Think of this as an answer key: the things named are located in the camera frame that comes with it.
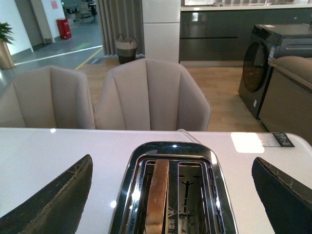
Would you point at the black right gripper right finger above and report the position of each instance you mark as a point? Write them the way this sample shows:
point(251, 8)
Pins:
point(287, 202)

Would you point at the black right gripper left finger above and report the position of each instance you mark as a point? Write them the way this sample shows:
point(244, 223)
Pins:
point(55, 209)

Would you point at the brown bread slice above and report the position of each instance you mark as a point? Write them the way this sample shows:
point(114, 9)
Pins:
point(157, 198)

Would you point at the black label sticker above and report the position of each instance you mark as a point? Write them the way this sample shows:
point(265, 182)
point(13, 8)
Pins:
point(283, 139)

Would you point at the white chrome toaster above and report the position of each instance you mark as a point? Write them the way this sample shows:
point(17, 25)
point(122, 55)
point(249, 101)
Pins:
point(197, 199)

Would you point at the beige sofa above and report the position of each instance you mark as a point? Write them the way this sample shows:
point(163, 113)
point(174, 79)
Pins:
point(287, 106)

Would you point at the beige left chair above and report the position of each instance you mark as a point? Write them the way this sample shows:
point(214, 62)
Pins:
point(47, 97)

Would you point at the beige chair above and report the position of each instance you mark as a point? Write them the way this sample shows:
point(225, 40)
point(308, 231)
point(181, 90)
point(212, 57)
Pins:
point(149, 94)
point(47, 97)

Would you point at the beige right chair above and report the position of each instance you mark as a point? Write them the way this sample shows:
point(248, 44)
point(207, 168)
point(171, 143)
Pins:
point(149, 94)

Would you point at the gold plant pot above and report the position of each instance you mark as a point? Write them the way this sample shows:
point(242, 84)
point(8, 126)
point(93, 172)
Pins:
point(6, 61)

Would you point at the dark grey washing machine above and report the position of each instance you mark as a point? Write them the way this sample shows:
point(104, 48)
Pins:
point(270, 42)

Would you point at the woven laundry basket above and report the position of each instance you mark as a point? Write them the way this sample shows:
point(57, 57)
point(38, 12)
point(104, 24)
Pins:
point(126, 49)

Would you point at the grey kitchen counter cabinet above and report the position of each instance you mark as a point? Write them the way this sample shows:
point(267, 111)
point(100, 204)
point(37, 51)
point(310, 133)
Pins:
point(222, 35)

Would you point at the green potted plant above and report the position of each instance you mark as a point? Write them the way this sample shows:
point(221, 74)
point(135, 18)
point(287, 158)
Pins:
point(6, 33)

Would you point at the grey curtain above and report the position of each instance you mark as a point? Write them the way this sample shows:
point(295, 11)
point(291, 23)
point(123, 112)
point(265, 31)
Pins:
point(120, 17)

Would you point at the white pillar cabinet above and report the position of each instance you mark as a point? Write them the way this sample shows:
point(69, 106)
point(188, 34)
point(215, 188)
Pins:
point(161, 25)

